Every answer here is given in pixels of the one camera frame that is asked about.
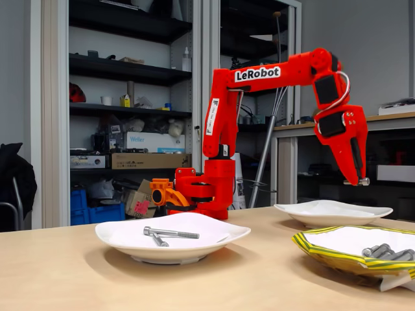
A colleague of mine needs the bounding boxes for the wooden top side counter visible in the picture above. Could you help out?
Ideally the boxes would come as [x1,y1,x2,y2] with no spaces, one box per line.
[270,111,415,208]

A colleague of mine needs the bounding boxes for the white flat box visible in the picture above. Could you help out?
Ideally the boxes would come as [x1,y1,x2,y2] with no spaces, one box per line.
[378,98,415,117]

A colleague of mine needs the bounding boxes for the white long box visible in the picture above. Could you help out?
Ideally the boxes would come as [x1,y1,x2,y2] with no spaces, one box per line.
[376,164,415,183]

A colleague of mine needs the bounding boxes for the white square ceramic plate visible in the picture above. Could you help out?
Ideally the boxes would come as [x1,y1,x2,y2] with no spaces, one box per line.
[274,200,394,229]
[95,212,252,265]

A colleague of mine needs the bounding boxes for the grey coat stand wooden knobs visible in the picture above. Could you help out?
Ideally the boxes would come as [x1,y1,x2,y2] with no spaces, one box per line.
[248,11,290,209]

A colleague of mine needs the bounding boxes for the yellow black striped paper plate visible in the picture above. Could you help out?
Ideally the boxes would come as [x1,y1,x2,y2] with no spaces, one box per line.
[291,225,415,280]

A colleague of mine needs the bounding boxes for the white crumpled paper sheet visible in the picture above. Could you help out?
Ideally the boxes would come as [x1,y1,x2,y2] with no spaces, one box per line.
[377,269,415,292]

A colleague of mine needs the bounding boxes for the grey open shelf cabinet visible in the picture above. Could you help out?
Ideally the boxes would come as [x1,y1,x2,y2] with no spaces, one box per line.
[200,0,302,210]
[30,0,204,229]

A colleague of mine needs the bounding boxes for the white plush toy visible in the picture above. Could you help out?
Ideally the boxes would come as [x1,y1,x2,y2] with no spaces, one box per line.
[167,118,186,137]

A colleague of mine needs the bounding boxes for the orange printed part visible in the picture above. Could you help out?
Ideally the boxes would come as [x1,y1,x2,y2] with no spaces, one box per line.
[148,178,193,212]

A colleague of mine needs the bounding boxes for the white Weller box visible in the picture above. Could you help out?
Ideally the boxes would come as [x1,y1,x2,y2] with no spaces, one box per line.
[126,132,186,154]

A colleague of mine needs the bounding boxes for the long brown cardboard box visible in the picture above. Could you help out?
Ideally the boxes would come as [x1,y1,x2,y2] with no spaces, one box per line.
[111,152,193,170]

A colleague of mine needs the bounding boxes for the cardboard box pink sticker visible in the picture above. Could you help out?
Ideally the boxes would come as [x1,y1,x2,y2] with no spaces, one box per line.
[124,179,159,218]

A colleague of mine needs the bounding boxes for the large blue plastic crate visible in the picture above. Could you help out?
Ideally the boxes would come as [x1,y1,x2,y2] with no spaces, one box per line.
[70,203,126,227]

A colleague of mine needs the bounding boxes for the flat printed box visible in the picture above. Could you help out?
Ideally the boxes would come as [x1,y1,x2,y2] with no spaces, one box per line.
[70,155,106,169]

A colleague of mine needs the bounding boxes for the red helmet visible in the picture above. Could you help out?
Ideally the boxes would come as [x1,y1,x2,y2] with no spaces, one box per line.
[69,82,87,104]

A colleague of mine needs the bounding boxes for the small blue plastic crate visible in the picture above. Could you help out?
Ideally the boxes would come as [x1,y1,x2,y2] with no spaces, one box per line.
[70,189,88,211]

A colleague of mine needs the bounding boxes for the black jacket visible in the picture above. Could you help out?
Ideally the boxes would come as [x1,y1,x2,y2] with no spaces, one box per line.
[0,142,38,221]

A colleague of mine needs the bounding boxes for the grey metal chair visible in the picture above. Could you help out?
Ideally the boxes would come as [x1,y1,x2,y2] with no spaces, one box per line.
[0,176,25,231]

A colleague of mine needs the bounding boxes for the white red servo cable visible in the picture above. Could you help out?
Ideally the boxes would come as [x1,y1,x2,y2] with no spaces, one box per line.
[313,70,351,118]

